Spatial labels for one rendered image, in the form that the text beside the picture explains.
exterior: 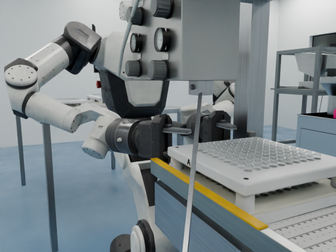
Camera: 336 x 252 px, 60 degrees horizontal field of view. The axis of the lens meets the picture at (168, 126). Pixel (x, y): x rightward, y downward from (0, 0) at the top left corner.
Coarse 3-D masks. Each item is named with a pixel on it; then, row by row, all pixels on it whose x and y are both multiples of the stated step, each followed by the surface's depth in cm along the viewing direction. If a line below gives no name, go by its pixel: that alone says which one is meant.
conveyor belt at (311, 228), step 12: (300, 216) 46; (312, 216) 46; (324, 216) 46; (276, 228) 42; (288, 228) 42; (300, 228) 42; (312, 228) 42; (324, 228) 42; (300, 240) 39; (312, 240) 39; (324, 240) 39
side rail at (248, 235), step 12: (156, 168) 62; (168, 180) 57; (180, 180) 52; (180, 192) 52; (192, 204) 49; (204, 204) 45; (216, 204) 42; (216, 216) 42; (228, 216) 40; (228, 228) 40; (240, 228) 38; (252, 228) 36; (264, 228) 35; (240, 240) 38; (252, 240) 36; (264, 240) 34; (276, 240) 32; (288, 240) 32
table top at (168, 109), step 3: (84, 99) 320; (87, 102) 282; (165, 105) 251; (168, 105) 251; (165, 108) 227; (168, 108) 227; (171, 108) 227; (174, 108) 227; (177, 108) 228; (162, 111) 220; (165, 111) 222; (168, 111) 223; (171, 111) 225; (174, 111) 226; (177, 111) 228; (36, 120) 182; (42, 123) 174
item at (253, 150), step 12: (204, 144) 59; (216, 144) 59; (228, 144) 59; (240, 144) 59; (252, 144) 59; (264, 144) 59; (240, 156) 50; (252, 156) 50; (264, 156) 50; (276, 156) 50; (288, 156) 51
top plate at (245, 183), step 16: (208, 160) 51; (320, 160) 51; (208, 176) 48; (224, 176) 44; (240, 176) 43; (256, 176) 43; (272, 176) 43; (288, 176) 43; (304, 176) 45; (320, 176) 47; (240, 192) 41; (256, 192) 41
